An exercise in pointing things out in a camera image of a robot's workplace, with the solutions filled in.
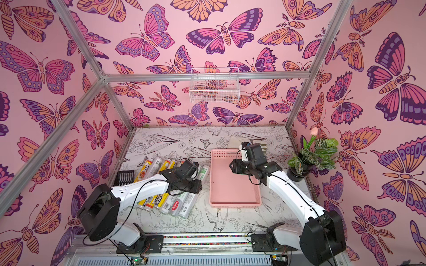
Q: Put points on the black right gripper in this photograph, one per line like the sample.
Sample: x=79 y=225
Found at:
x=238 y=166

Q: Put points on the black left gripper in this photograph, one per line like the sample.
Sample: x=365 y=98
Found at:
x=197 y=187

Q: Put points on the white green wrap roll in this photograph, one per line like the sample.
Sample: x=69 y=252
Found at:
x=192 y=198

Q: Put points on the pink plastic basket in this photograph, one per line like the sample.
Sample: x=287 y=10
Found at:
x=229 y=190

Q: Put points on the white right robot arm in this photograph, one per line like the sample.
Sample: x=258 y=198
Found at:
x=322 y=237

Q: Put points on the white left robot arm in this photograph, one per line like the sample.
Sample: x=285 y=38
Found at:
x=99 y=214

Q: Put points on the yellow red wrap roll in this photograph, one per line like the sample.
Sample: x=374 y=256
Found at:
x=148 y=204

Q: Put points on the green striped folded cloth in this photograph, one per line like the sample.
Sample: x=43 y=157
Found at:
x=235 y=143

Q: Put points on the yellow roll far left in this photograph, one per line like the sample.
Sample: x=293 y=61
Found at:
x=145 y=167

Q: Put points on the potted green plant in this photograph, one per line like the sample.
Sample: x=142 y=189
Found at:
x=318 y=153

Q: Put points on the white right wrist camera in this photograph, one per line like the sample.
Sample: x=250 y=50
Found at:
x=243 y=150

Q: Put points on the aluminium front rail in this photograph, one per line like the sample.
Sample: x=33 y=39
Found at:
x=197 y=249

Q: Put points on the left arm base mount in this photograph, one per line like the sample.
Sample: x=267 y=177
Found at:
x=139 y=244

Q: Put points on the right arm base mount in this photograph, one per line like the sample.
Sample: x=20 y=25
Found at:
x=266 y=242

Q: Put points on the white wire wall basket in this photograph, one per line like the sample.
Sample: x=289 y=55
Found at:
x=215 y=85

